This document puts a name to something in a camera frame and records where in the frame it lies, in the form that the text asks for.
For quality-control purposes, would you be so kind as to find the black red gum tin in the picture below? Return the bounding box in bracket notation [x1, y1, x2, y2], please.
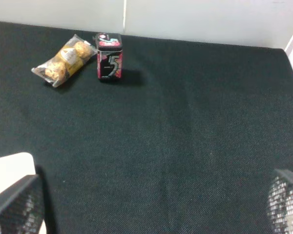
[93, 33, 123, 82]

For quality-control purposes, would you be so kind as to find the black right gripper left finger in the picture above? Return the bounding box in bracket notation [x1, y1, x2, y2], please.
[0, 175, 45, 234]

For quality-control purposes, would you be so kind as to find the Ferrero chocolate packet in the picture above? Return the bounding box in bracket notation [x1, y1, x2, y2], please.
[31, 34, 97, 88]

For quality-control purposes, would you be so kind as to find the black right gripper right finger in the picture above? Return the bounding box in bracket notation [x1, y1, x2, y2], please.
[267, 169, 293, 234]

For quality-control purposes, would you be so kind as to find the black tablecloth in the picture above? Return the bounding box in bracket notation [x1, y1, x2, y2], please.
[0, 22, 293, 234]

